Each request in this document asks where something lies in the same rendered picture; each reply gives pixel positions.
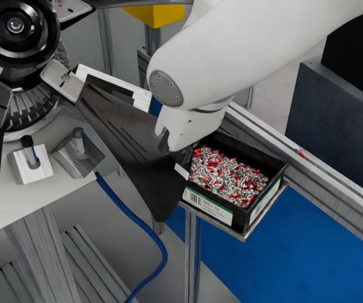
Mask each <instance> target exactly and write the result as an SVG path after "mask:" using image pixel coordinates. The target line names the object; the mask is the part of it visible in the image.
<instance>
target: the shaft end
mask: <svg viewBox="0 0 363 303"><path fill-rule="evenodd" d="M7 27H8V29H9V30H10V31H11V32H14V33H19V32H21V31H22V30H23V27H24V25H23V22H22V21H21V20H20V19H19V18H17V17H11V18H10V19H8V21H7Z"/></svg>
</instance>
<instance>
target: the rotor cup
mask: <svg viewBox="0 0 363 303"><path fill-rule="evenodd" d="M11 17H17V18H19V19H20V20H21V21H22V22H23V25H24V27H23V30H22V31H21V32H19V33H14V32H11V31H10V30H9V29H8V27H7V21H8V19H10V18H11ZM60 35H61V30H60V24H59V18H58V16H57V13H56V11H55V9H54V8H53V6H52V4H51V3H50V2H49V1H48V0H0V67H2V68H3V70H2V72H1V74H0V81H1V82H3V83H4V84H5V85H7V86H8V87H10V88H11V89H12V90H13V96H16V95H20V94H23V93H26V92H29V91H31V90H32V89H34V88H35V87H37V86H38V85H39V84H40V83H41V81H39V80H38V79H37V77H38V76H39V74H40V73H41V72H42V70H43V69H44V68H45V67H46V65H47V64H48V63H47V62H48V61H49V60H51V59H53V54H54V53H55V51H56V50H57V47H58V45H59V40H60ZM51 57H52V58H51ZM50 58H51V59H50Z"/></svg>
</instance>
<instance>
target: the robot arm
mask: <svg viewBox="0 0 363 303"><path fill-rule="evenodd" d="M362 14H363V0H194V4H193V7H192V10H191V13H190V15H189V17H188V19H187V21H186V23H185V24H184V26H183V27H182V29H181V30H180V31H179V32H178V33H177V34H176V35H174V36H173V37H172V38H170V39H169V40H168V41H167V42H166V43H164V44H163V45H162V46H161V47H160V48H159V49H158V50H157V51H156V52H155V53H154V55H153V56H152V58H151V60H150V62H149V64H148V68H147V84H148V87H149V89H150V91H151V93H152V94H153V95H154V97H155V98H156V99H157V100H158V101H159V102H160V103H161V104H163V107H162V109H161V111H160V114H159V117H158V119H157V123H156V127H155V133H156V135H157V136H159V135H161V134H163V133H164V135H163V137H162V139H161V141H160V143H159V145H158V149H159V150H160V151H161V153H166V152H168V151H171V157H172V158H173V159H174V160H175V161H177V162H178V163H179V165H180V166H182V165H184V164H185V163H188V162H189V160H190V158H191V155H192V152H193V149H192V148H195V147H196V146H197V145H198V143H199V141H200V140H201V138H204V137H205V136H207V135H209V134H211V133H212V132H214V131H215V130H216V129H217V128H218V127H219V126H220V124H221V122H222V120H223V117H224V115H225V112H226V110H227V106H228V104H229V103H230V102H231V100H232V99H233V97H234V96H235V94H236V93H238V92H240V91H243V90H245V89H247V88H249V87H251V86H253V85H255V84H256V83H258V82H260V81H262V80H263V79H266V78H267V77H269V76H270V75H272V74H274V73H275V72H277V71H278V70H280V69H282V68H283V67H285V66H286V65H288V64H290V63H291V62H292V61H294V60H295V59H296V58H298V57H299V56H301V55H302V54H304V53H305V52H306V51H308V50H309V49H311V48H312V47H313V46H315V45H316V44H317V43H318V42H320V41H321V40H323V39H324V38H325V37H326V36H327V35H329V34H330V33H332V32H333V31H335V30H336V29H337V28H339V27H340V26H342V25H344V24H345V23H347V22H348V21H350V20H352V19H354V18H356V17H358V16H360V15H362Z"/></svg>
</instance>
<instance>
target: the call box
mask: <svg viewBox="0 0 363 303"><path fill-rule="evenodd" d="M120 8H121V9H122V10H124V11H126V12H127V13H129V14H131V15H132V16H134V17H135V18H137V19H139V20H140V21H142V22H144V23H145V24H147V25H148V26H150V27H152V28H153V29H156V28H159V27H161V26H164V25H167V24H169V23H173V22H175V21H178V20H181V19H184V17H185V5H184V4H162V5H138V6H130V7H120Z"/></svg>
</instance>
